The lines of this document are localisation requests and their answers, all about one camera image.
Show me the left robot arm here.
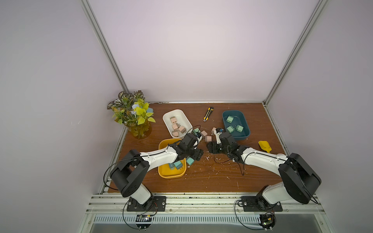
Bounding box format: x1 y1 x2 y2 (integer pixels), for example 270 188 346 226
109 133 203 209

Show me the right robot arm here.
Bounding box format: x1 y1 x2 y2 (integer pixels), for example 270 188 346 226
207 132 322 209

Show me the teal storage box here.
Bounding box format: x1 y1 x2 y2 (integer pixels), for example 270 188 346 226
222 110 251 141

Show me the white storage box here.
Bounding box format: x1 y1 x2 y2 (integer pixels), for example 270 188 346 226
163 109 192 139

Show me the yellow storage box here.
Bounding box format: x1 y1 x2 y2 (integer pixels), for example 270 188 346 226
158 138 187 179

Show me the teal plug bottom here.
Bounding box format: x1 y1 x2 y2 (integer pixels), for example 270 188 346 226
186 157 195 166

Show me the yellow black utility knife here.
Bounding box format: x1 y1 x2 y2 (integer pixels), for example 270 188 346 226
203 107 214 122

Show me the yellow toy shovel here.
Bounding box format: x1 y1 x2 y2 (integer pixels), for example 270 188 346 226
258 140 272 153

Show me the potted green plant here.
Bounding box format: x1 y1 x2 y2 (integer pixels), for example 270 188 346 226
107 90 156 139

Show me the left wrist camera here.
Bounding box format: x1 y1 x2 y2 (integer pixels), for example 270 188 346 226
193 132 203 147

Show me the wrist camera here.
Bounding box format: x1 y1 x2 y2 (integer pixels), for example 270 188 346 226
214 128 224 144
193 132 203 147

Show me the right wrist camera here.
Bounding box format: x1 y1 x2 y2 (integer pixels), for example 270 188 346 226
214 128 224 144

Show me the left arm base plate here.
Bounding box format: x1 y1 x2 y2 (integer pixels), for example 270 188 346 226
126 196 167 212

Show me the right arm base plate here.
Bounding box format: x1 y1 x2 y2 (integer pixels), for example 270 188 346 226
239 196 283 212

